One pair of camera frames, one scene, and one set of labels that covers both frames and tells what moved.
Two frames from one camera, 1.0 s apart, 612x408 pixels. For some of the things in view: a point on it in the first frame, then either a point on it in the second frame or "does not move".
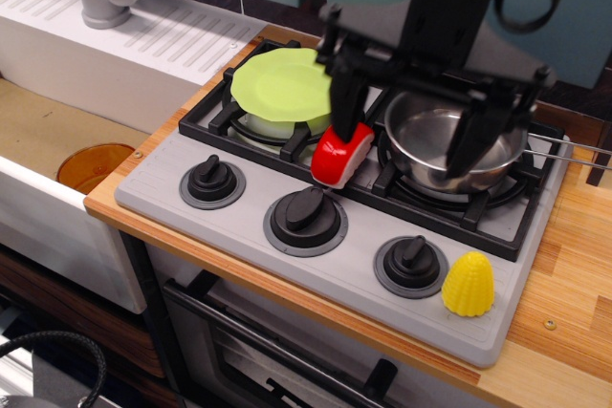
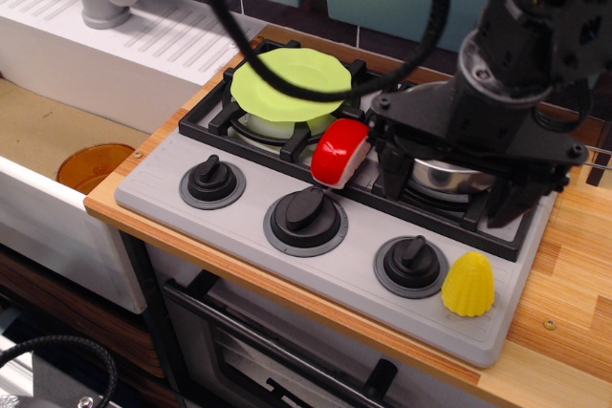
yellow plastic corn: [468, 288] does not move
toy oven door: [235, 346] does not move
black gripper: [441, 38] → [477, 120]
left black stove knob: [212, 184] does not move
